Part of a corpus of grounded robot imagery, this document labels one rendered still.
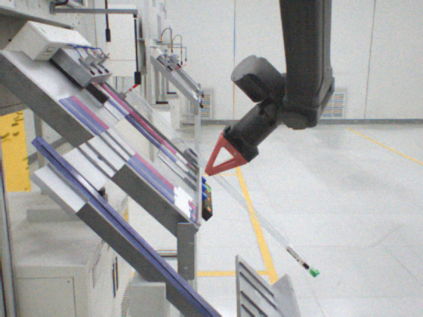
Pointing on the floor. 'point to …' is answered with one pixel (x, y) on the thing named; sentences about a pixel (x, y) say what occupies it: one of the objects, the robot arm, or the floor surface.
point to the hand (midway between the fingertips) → (210, 169)
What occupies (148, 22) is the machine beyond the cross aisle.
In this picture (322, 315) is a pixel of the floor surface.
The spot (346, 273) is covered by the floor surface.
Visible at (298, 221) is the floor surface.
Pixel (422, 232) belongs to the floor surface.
